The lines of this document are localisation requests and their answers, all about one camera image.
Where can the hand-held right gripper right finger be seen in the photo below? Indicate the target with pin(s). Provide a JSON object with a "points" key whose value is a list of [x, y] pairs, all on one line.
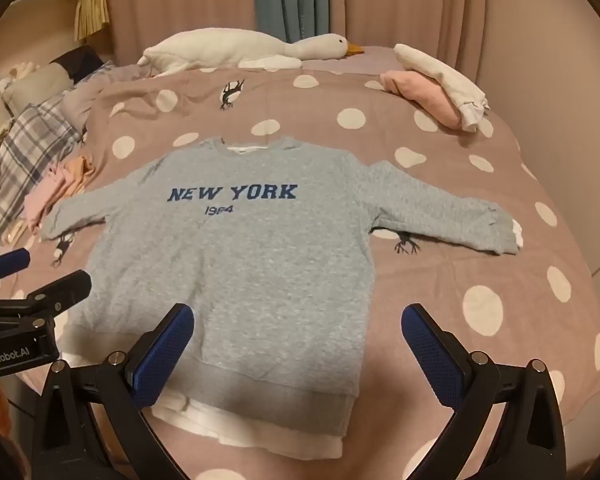
{"points": [[430, 355]]}

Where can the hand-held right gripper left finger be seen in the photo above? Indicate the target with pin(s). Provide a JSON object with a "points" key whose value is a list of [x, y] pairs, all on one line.
{"points": [[162, 355]]}

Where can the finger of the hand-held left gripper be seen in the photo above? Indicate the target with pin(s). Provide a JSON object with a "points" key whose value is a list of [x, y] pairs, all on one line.
{"points": [[7, 261], [62, 286]]}

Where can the grey printed sweatshirt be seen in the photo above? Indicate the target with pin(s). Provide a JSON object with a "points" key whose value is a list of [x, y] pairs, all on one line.
{"points": [[240, 260]]}

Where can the pink crumpled clothes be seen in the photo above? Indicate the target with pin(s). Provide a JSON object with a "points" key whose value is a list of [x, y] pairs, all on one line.
{"points": [[50, 195]]}

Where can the peach crumpled cloth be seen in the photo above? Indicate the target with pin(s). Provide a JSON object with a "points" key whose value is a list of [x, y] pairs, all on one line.
{"points": [[80, 170]]}

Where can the plaid cloth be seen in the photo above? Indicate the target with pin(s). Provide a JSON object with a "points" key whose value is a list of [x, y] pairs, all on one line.
{"points": [[30, 135]]}

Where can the grey pillow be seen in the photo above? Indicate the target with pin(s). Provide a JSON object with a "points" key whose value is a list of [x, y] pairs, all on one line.
{"points": [[37, 85]]}

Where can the dark cloth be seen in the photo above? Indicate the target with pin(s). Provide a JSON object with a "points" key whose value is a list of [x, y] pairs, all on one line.
{"points": [[80, 62]]}

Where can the pink folded garment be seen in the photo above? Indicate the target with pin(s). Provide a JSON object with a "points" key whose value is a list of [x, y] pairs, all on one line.
{"points": [[420, 92]]}

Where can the pink polka dot blanket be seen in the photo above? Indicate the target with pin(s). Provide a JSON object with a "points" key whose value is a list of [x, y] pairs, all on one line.
{"points": [[330, 110]]}

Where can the yellow tassel hanging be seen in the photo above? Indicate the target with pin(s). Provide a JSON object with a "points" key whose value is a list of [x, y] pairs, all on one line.
{"points": [[92, 10]]}

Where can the white folded garment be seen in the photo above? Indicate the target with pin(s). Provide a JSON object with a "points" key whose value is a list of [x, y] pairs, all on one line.
{"points": [[440, 70]]}

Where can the white goose plush toy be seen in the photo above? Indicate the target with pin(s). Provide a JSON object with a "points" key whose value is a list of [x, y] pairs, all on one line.
{"points": [[220, 47]]}

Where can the blue curtain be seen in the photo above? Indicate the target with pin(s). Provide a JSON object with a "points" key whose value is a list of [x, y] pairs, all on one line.
{"points": [[280, 0]]}

